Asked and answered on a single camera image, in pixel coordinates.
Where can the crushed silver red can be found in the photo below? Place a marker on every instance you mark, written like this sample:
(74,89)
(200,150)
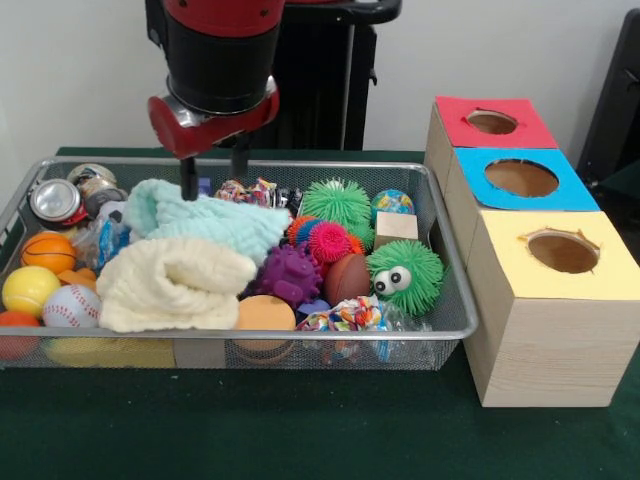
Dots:
(55,202)

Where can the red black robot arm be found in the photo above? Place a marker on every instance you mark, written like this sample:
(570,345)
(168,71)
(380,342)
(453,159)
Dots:
(220,50)

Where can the cream waffle cloth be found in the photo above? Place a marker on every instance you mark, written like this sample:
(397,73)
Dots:
(165,295)

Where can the shallow mesh bin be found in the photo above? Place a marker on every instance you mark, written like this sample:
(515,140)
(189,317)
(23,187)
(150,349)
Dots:
(250,334)

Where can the white baseball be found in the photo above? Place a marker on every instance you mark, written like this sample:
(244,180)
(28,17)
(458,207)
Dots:
(72,307)

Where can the green fuzzy ball with eyes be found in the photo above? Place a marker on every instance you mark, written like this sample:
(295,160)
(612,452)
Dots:
(415,285)

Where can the dark green side tablecloth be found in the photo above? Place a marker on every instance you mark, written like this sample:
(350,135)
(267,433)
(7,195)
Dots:
(625,187)

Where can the pink spiky ball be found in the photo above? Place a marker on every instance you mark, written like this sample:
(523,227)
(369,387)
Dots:
(330,242)

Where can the mint waffle cloth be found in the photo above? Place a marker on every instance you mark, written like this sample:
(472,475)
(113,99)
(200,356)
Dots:
(220,225)

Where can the green spiky ball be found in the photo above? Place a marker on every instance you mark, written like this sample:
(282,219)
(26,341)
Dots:
(335,200)

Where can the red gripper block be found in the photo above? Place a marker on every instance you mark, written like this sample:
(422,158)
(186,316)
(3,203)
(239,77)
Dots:
(200,140)

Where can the wooden box with three holes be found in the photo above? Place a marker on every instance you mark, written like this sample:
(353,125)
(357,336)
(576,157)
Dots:
(550,350)

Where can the yellow seamed ball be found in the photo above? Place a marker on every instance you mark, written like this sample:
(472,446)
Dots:
(30,290)

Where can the purple spiky toy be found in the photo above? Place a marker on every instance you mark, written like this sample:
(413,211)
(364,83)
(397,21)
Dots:
(290,275)

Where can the black standing panel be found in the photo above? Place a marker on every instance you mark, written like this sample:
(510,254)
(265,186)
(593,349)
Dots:
(620,100)

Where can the brown toy football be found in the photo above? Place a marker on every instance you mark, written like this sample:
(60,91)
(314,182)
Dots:
(350,280)

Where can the orange toy basketball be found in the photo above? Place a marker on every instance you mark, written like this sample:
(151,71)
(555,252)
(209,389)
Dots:
(47,252)

